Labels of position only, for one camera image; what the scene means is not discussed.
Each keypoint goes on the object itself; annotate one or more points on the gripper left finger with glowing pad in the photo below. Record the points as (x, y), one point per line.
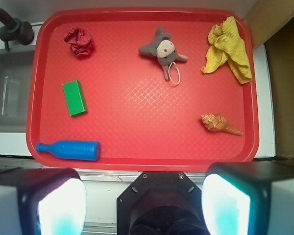
(50, 201)

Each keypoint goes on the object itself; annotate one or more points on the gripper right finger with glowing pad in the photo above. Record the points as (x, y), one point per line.
(255, 198)

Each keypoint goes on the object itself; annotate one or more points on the blue plastic bottle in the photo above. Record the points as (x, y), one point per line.
(72, 150)

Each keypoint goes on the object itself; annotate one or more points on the orange spiral seashell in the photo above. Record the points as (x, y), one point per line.
(218, 123)

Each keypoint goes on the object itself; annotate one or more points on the grey sink basin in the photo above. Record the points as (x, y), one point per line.
(15, 78)

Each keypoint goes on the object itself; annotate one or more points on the green rectangular block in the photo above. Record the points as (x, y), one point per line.
(74, 97)

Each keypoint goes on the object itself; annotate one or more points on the red plastic tray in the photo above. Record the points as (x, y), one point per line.
(142, 121)

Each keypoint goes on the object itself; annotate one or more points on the crumpled yellow cloth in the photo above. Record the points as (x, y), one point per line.
(226, 46)

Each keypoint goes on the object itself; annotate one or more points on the crumpled red paper ball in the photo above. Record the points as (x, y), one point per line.
(80, 41)

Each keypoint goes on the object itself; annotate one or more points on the grey plush toy animal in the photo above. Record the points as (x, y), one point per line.
(166, 53)

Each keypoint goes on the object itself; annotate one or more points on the black faucet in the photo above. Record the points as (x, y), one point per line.
(14, 29)

